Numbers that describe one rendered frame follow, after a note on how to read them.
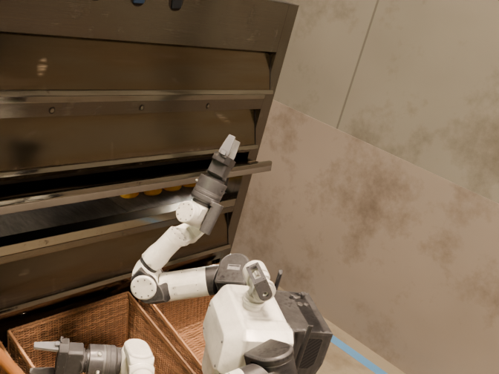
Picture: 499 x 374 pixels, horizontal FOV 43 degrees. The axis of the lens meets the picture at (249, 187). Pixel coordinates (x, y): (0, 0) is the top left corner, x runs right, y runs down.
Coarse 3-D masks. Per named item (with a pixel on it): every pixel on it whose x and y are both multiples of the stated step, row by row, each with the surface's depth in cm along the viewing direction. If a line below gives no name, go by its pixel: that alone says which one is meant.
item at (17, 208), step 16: (208, 160) 274; (240, 160) 282; (80, 176) 224; (96, 176) 226; (112, 176) 229; (128, 176) 232; (144, 176) 235; (0, 192) 194; (16, 192) 196; (32, 192) 198; (96, 192) 208; (112, 192) 213; (128, 192) 219; (0, 208) 182; (16, 208) 186; (32, 208) 190
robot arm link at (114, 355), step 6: (108, 348) 164; (114, 348) 165; (120, 348) 172; (108, 354) 163; (114, 354) 163; (120, 354) 165; (108, 360) 162; (114, 360) 163; (120, 360) 164; (126, 360) 164; (108, 366) 162; (114, 366) 162; (120, 366) 164; (126, 366) 164; (108, 372) 162; (114, 372) 163; (120, 372) 164; (126, 372) 165
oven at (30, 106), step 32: (288, 32) 273; (0, 96) 183; (32, 96) 191; (64, 96) 199; (96, 96) 209; (128, 96) 219; (160, 96) 231; (192, 96) 244; (224, 96) 259; (256, 96) 275; (256, 128) 286; (160, 160) 246; (192, 160) 276; (160, 224) 263; (32, 256) 218; (224, 256) 311; (96, 288) 250; (0, 320) 219
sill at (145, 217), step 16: (160, 208) 266; (176, 208) 270; (80, 224) 234; (96, 224) 237; (112, 224) 241; (128, 224) 248; (144, 224) 255; (0, 240) 209; (16, 240) 212; (32, 240) 215; (48, 240) 220; (64, 240) 226; (0, 256) 207
